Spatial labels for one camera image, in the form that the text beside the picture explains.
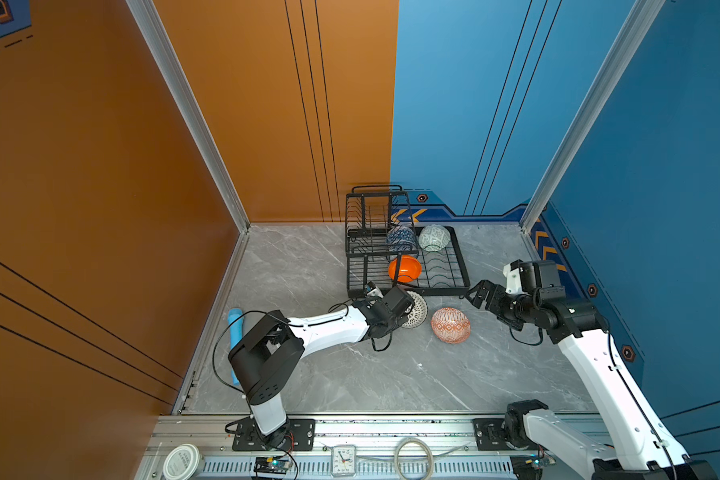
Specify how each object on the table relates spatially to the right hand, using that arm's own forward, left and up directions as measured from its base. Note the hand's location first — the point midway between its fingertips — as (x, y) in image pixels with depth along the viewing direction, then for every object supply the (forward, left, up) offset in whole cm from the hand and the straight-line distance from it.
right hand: (475, 301), depth 74 cm
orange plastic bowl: (+22, +14, -15) cm, 30 cm away
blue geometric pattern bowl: (+37, +15, -17) cm, 43 cm away
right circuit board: (-31, -13, -21) cm, 40 cm away
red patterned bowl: (+3, +2, -20) cm, 20 cm away
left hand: (+4, +16, -14) cm, 22 cm away
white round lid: (-32, +68, -14) cm, 76 cm away
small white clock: (-31, +33, -19) cm, 49 cm away
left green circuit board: (-32, +50, -21) cm, 63 cm away
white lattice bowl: (+6, +13, -15) cm, 20 cm away
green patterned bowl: (+38, +3, -17) cm, 42 cm away
